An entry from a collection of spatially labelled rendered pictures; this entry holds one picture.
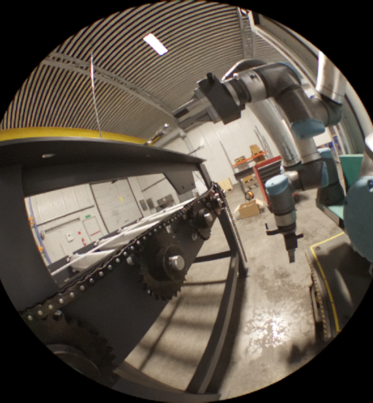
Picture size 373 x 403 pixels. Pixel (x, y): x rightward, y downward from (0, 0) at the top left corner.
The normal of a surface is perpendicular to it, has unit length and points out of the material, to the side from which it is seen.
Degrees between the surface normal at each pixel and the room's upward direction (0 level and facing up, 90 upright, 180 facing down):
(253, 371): 0
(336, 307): 0
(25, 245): 90
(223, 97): 90
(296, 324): 0
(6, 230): 90
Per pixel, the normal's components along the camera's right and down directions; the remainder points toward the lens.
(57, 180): 0.83, -0.34
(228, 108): -0.37, 0.23
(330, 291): -0.40, -0.91
